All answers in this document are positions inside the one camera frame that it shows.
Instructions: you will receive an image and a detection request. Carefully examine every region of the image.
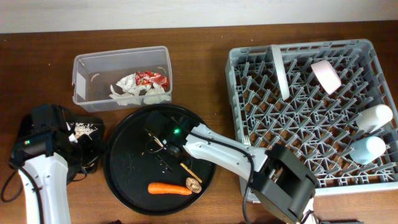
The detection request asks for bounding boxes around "wooden chopstick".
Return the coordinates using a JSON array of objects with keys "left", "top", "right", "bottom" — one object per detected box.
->
[{"left": 148, "top": 133, "right": 203, "bottom": 184}]

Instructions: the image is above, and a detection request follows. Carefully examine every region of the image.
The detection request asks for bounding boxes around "round black tray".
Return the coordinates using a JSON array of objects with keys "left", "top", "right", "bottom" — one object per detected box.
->
[{"left": 103, "top": 104, "right": 216, "bottom": 216}]

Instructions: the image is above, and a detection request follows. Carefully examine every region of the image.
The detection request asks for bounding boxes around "black rectangular tray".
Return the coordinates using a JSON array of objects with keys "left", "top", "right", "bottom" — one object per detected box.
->
[{"left": 11, "top": 114, "right": 107, "bottom": 176}]

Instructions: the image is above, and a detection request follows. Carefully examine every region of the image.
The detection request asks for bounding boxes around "red snack wrapper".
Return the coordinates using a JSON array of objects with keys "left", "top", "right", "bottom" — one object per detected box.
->
[{"left": 136, "top": 71, "right": 170, "bottom": 90}]

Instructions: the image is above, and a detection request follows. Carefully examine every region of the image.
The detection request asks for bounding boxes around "white plastic fork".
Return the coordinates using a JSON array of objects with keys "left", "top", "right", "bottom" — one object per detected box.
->
[{"left": 243, "top": 135, "right": 251, "bottom": 146}]

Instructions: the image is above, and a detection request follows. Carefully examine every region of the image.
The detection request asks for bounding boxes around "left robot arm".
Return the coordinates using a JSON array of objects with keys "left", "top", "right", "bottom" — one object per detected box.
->
[{"left": 9, "top": 105, "right": 106, "bottom": 223}]

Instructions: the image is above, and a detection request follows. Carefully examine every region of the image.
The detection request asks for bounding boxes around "clear plastic bin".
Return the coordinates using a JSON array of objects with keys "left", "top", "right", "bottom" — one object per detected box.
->
[{"left": 72, "top": 46, "right": 172, "bottom": 112}]

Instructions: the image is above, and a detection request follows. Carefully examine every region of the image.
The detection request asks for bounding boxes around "rice and peanut shells pile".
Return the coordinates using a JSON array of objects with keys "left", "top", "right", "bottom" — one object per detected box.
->
[{"left": 75, "top": 123, "right": 98, "bottom": 139}]

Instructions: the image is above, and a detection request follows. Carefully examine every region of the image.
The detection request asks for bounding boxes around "grey dishwasher rack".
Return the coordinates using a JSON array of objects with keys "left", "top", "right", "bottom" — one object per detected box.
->
[{"left": 225, "top": 39, "right": 397, "bottom": 196}]

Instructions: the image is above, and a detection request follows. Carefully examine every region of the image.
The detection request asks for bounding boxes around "grey bowl with food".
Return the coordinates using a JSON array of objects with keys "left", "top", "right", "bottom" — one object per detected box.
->
[{"left": 271, "top": 45, "right": 290, "bottom": 100}]

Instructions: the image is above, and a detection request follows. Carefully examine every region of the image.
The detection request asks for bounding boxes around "light blue cup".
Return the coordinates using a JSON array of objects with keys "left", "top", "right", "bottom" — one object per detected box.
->
[{"left": 349, "top": 136, "right": 386, "bottom": 165}]

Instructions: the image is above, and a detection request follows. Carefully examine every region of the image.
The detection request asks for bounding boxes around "white cup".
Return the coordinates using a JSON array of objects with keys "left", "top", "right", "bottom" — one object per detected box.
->
[{"left": 356, "top": 104, "right": 393, "bottom": 133}]

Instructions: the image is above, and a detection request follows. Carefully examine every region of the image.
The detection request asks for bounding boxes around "brown shiitake mushroom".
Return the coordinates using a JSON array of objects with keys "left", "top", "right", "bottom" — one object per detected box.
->
[{"left": 185, "top": 177, "right": 202, "bottom": 194}]

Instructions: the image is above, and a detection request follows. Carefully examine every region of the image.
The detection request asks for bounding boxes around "orange carrot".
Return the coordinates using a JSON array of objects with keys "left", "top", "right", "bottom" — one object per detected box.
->
[{"left": 147, "top": 182, "right": 192, "bottom": 195}]

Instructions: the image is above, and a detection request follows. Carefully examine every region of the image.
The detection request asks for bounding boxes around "pink small bowl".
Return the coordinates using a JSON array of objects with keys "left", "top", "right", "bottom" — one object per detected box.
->
[{"left": 311, "top": 60, "right": 341, "bottom": 95}]

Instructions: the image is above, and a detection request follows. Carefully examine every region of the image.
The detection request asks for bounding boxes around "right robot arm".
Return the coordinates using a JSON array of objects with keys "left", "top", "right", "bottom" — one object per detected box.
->
[{"left": 144, "top": 111, "right": 319, "bottom": 224}]

